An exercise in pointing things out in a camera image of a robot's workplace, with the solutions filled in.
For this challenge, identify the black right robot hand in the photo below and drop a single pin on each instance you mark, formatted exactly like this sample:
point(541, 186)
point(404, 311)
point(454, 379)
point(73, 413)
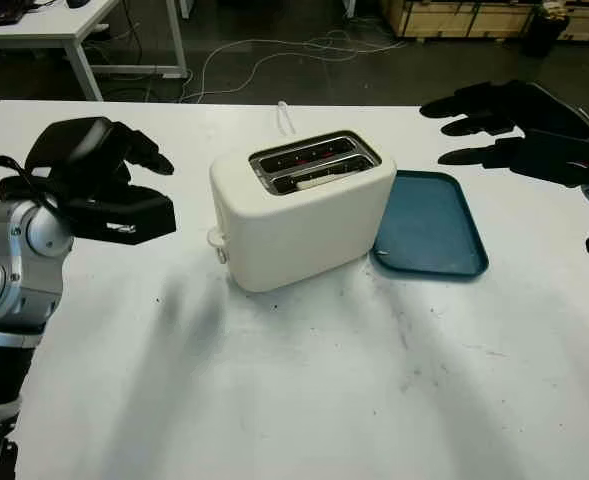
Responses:
point(544, 107)

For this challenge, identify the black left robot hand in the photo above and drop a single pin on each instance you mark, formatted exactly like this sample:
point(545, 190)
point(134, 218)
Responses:
point(84, 150)

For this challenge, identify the white toaster lever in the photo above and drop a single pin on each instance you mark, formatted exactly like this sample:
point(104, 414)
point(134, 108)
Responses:
point(216, 237)

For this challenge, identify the blue plastic tray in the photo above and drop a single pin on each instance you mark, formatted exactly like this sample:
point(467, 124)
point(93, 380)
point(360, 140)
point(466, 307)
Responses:
point(424, 225)

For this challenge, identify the slice of white bread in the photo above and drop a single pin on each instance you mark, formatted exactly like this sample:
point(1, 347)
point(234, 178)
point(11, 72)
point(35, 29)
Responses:
point(314, 182)

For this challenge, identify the silver toaster knob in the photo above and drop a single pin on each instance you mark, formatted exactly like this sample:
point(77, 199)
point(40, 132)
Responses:
point(222, 254)

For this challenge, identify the cream white two-slot toaster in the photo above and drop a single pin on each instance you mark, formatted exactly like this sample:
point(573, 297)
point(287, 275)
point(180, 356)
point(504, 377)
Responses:
point(299, 235)

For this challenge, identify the black waste bin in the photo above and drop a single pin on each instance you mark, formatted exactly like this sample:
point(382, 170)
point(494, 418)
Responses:
point(544, 35)

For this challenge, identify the white office desk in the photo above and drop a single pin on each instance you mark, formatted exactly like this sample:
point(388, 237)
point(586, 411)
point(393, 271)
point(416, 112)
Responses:
point(49, 32)

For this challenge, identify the large wooden crate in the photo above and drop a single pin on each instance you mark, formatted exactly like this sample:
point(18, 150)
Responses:
point(449, 20)

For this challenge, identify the black computer mouse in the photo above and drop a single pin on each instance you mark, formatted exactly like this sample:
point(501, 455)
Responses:
point(79, 3)

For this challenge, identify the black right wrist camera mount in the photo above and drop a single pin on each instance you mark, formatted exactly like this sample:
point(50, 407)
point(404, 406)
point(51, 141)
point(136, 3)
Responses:
point(559, 160)

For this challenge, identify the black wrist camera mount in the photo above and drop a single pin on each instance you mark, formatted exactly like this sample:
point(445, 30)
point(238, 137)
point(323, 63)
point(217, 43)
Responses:
point(124, 220)
point(559, 160)

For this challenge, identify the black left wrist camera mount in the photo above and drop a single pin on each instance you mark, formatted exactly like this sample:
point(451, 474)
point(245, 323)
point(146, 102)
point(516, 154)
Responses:
point(124, 220)

